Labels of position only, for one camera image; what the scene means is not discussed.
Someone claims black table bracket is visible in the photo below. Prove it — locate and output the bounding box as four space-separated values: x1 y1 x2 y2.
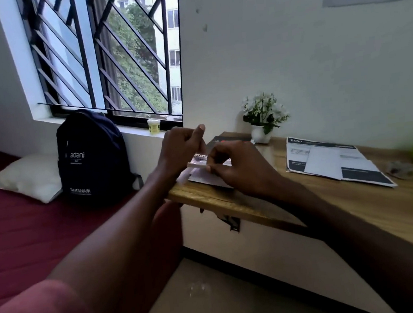
200 205 242 236

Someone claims person's left hand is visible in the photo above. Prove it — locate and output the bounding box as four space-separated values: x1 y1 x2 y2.
152 123 211 183

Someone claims black backpack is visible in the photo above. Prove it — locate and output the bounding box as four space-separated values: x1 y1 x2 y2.
53 104 146 211

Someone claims printed sheet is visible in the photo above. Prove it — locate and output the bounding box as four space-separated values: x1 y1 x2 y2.
283 128 398 197
301 144 345 184

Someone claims white pillow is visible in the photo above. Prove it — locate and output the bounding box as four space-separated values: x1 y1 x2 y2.
0 152 64 208

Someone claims black spiral notebook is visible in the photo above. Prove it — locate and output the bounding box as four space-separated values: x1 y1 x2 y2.
190 132 254 165

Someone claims white envelope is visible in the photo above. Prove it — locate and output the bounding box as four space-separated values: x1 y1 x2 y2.
186 158 235 193

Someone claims maroon mattress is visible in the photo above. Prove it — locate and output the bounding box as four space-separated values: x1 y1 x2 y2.
0 132 189 313

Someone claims person's right forearm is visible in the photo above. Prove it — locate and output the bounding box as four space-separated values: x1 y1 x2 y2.
262 167 413 313

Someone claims person's right hand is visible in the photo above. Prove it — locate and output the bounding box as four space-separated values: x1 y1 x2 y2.
204 135 286 202

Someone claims black window grille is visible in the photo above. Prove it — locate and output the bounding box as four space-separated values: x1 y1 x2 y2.
16 0 189 137

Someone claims white window sill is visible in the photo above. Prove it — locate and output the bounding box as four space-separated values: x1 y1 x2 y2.
32 104 186 150

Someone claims white flower plant in pot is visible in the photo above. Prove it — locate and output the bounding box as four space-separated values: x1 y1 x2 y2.
241 90 292 146

